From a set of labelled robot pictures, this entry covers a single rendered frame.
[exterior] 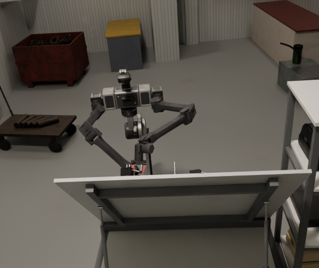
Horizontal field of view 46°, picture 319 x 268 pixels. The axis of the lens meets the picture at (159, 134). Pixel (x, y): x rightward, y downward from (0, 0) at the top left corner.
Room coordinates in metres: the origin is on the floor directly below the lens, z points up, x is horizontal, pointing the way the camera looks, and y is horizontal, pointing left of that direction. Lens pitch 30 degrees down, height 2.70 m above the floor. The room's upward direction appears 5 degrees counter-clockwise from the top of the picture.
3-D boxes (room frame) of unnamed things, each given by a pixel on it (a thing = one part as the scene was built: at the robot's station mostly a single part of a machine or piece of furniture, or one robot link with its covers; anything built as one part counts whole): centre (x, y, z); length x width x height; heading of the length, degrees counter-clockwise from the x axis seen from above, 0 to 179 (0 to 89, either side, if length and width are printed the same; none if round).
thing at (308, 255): (1.77, -0.93, 0.76); 0.30 x 0.21 x 0.20; 179
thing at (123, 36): (8.30, 0.57, 0.38); 1.42 x 0.73 x 0.76; 2
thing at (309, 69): (5.80, -2.42, 0.43); 0.91 x 0.71 x 0.86; 4
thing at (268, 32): (7.80, -2.91, 0.43); 2.62 x 0.80 x 0.86; 2
